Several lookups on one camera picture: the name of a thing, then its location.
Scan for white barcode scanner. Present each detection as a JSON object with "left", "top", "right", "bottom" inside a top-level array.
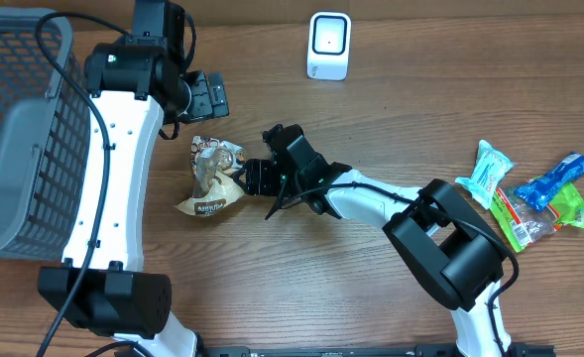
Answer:
[{"left": 306, "top": 11, "right": 352, "bottom": 81}]

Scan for green snack bag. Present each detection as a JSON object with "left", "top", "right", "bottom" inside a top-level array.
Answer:
[{"left": 490, "top": 182, "right": 584, "bottom": 253}]

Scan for teal wet wipes pack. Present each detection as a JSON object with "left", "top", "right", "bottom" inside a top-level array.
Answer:
[{"left": 455, "top": 140, "right": 515, "bottom": 210}]

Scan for blue Oreo cookie pack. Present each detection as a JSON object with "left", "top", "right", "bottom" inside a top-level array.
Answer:
[{"left": 515, "top": 152, "right": 584, "bottom": 211}]

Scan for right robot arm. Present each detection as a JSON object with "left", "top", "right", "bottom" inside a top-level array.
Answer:
[{"left": 232, "top": 124, "right": 520, "bottom": 356}]

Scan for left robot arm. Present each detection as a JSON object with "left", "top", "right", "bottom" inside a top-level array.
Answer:
[{"left": 38, "top": 0, "right": 229, "bottom": 356}]

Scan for grey plastic mesh basket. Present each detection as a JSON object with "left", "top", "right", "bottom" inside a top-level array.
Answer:
[{"left": 0, "top": 7, "right": 90, "bottom": 260}]

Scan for brown white pastry wrapper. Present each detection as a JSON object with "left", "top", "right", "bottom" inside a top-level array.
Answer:
[{"left": 175, "top": 136, "right": 247, "bottom": 217}]

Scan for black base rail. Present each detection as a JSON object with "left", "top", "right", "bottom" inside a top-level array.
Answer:
[{"left": 114, "top": 341, "right": 558, "bottom": 357}]

